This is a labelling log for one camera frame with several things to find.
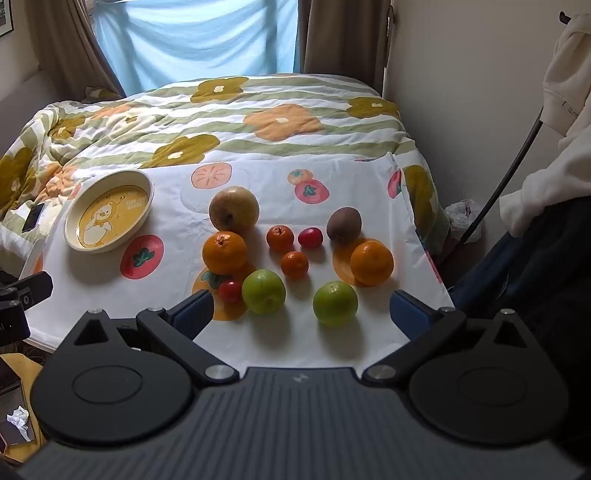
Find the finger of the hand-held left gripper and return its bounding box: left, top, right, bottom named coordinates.
left=0, top=271, right=54, bottom=305

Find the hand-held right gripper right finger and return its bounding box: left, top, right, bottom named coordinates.
left=362, top=290, right=532, bottom=386

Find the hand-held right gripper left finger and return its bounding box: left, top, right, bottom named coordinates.
left=60, top=291, right=241, bottom=391

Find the large orange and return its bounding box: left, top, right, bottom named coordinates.
left=202, top=231, right=248, bottom=276
left=349, top=240, right=394, bottom=287

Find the green apple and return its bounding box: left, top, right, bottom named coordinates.
left=242, top=269, right=286, bottom=315
left=313, top=281, right=359, bottom=328

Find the cream plate with bear print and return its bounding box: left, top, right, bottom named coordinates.
left=64, top=170, right=154, bottom=254

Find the small tangerine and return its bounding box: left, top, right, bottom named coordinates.
left=281, top=250, right=310, bottom=280
left=266, top=224, right=295, bottom=252

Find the brown kiwi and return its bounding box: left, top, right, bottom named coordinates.
left=326, top=207, right=362, bottom=245

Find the large yellow-brown apple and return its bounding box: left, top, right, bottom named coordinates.
left=209, top=186, right=260, bottom=233

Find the white flat board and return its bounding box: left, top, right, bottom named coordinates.
left=21, top=237, right=47, bottom=280

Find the yellow cloth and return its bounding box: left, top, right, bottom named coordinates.
left=0, top=353, right=47, bottom=462

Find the black smartphone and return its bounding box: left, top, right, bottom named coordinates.
left=21, top=202, right=47, bottom=233

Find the dark tissue box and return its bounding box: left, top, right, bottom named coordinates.
left=0, top=364, right=40, bottom=446

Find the white plastic bag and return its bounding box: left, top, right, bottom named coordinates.
left=444, top=199, right=483, bottom=243

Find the dark blue clothing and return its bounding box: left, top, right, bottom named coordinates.
left=448, top=198, right=591, bottom=352

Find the black curved pole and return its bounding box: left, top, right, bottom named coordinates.
left=455, top=104, right=546, bottom=245

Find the beige padded headboard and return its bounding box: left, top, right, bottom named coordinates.
left=0, top=69, right=61, bottom=153

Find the floral striped blanket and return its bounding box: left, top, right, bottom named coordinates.
left=0, top=73, right=451, bottom=259

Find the brown curtain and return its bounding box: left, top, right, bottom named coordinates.
left=302, top=0, right=393, bottom=97
left=23, top=0, right=123, bottom=100

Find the light blue window sheet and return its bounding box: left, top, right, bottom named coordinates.
left=92, top=0, right=300, bottom=95

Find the white hanging garment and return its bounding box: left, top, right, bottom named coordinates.
left=499, top=14, right=591, bottom=238

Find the framed wall picture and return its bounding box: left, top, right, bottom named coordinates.
left=0, top=0, right=16, bottom=38

